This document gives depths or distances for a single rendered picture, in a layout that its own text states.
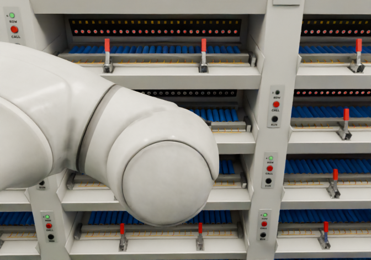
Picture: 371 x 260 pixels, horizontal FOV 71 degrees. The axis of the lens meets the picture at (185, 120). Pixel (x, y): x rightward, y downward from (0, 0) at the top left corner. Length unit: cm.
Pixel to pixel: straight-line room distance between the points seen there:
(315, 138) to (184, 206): 71
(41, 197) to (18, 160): 72
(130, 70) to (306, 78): 49
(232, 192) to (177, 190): 70
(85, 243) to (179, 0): 84
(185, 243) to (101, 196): 33
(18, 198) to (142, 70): 58
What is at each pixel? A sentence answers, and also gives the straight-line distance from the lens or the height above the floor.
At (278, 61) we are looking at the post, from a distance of 76.
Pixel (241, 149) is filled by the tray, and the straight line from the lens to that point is 81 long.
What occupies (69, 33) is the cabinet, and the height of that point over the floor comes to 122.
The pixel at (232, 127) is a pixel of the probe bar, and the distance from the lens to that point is 82.
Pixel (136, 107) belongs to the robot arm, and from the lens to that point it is 24.
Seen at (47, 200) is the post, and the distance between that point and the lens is 96.
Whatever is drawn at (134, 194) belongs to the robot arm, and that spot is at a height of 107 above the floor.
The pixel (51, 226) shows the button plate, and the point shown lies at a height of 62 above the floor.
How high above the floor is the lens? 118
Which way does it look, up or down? 16 degrees down
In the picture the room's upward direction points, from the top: straight up
